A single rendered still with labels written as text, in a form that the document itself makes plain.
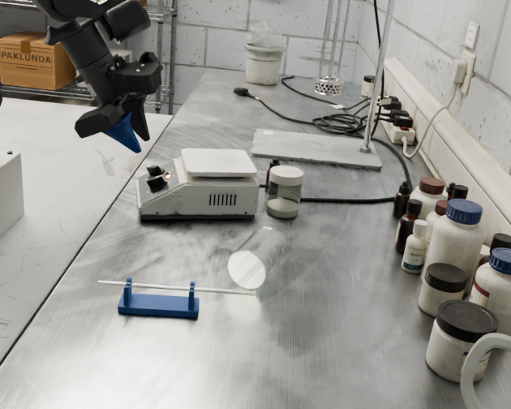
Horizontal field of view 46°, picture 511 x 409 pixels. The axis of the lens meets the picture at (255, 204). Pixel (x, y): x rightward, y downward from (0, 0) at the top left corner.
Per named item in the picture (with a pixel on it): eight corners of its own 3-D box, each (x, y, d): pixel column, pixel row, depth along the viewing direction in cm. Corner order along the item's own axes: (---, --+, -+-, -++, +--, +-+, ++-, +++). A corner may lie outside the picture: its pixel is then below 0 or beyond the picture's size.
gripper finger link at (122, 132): (92, 131, 90) (124, 119, 88) (101, 119, 93) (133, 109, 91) (115, 168, 93) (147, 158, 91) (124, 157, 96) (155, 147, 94)
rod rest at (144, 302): (117, 313, 74) (117, 288, 73) (122, 299, 77) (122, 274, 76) (197, 318, 75) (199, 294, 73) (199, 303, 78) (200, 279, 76)
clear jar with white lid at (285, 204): (289, 222, 103) (294, 179, 100) (259, 213, 106) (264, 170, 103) (303, 212, 108) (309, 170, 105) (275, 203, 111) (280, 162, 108)
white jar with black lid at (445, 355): (414, 362, 71) (427, 312, 68) (442, 341, 75) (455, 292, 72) (466, 393, 66) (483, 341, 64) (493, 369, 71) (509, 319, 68)
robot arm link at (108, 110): (47, 91, 83) (81, 77, 81) (101, 44, 98) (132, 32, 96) (79, 140, 87) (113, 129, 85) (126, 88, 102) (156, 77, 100)
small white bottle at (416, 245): (400, 263, 94) (410, 217, 90) (419, 265, 93) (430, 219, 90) (401, 273, 91) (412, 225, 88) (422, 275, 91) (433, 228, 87)
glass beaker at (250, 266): (238, 299, 82) (264, 272, 90) (274, 284, 79) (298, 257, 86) (212, 256, 82) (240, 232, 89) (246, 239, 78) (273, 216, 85)
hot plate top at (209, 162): (186, 176, 97) (187, 171, 97) (179, 152, 108) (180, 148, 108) (258, 177, 100) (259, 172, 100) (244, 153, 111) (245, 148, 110)
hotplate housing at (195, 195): (138, 221, 98) (139, 177, 95) (135, 191, 110) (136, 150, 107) (268, 221, 103) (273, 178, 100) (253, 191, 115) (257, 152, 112)
